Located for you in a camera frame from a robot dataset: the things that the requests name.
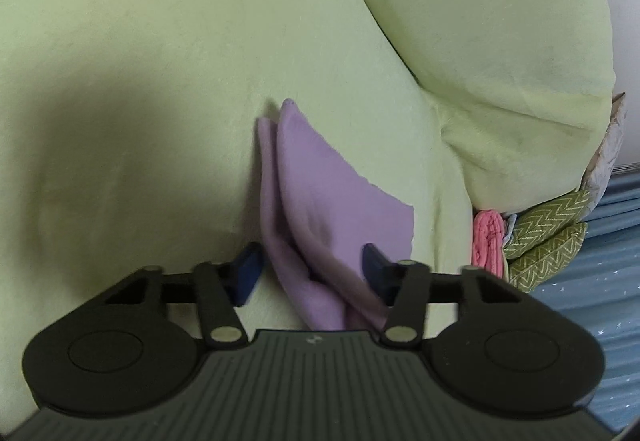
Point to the light green sofa cover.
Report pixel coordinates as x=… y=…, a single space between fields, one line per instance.
x=150 y=71

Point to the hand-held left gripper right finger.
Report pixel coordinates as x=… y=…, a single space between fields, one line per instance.
x=380 y=271

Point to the green chevron cushion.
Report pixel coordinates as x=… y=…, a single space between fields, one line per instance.
x=547 y=258
x=550 y=213

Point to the purple sleeveless top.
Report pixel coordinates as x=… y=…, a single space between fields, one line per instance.
x=320 y=201

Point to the blue star patterned sheet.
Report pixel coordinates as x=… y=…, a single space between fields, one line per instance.
x=605 y=301

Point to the beige patterned pillow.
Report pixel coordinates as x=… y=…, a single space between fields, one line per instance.
x=607 y=151

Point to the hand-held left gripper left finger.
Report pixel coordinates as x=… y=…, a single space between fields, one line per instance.
x=247 y=271

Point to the pink knitted cloth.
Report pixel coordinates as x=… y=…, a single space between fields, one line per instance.
x=489 y=241

